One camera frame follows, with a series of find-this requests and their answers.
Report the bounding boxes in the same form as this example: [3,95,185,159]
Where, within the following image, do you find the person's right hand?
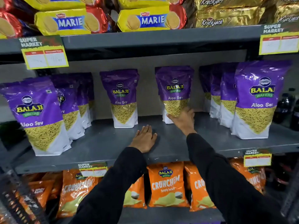
[167,106,197,137]

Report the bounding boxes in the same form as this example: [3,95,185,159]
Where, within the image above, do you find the person's left hand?
[129,125,158,154]

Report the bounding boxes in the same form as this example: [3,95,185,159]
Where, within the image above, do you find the grey metal shelf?
[0,22,299,224]

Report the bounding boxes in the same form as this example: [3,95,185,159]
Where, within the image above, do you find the purple Aloo Sev packet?
[154,65,195,124]
[100,69,140,128]

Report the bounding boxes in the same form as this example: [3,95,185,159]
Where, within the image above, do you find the person's right forearm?
[186,133,289,224]

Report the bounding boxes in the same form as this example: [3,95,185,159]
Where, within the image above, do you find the person's left forearm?
[69,147,148,224]

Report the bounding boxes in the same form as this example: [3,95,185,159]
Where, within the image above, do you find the orange Crunchem chips packets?
[57,157,267,218]

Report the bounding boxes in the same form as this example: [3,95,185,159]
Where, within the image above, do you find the yellow green price tag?
[77,162,109,178]
[259,21,299,56]
[243,148,273,168]
[18,35,69,70]

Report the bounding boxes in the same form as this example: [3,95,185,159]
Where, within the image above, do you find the dark soda bottle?
[273,88,296,124]

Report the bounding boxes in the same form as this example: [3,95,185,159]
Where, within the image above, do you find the dark bottle red label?
[266,153,299,192]

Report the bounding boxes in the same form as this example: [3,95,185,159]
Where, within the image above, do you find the gold biscuit packet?
[195,7,266,28]
[273,4,299,23]
[272,0,299,7]
[196,0,269,11]

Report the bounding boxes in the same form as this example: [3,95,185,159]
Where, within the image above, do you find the green packets shelf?
[0,120,26,148]

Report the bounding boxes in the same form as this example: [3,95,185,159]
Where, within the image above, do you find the stack of yellow biscuit packets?
[0,0,188,40]

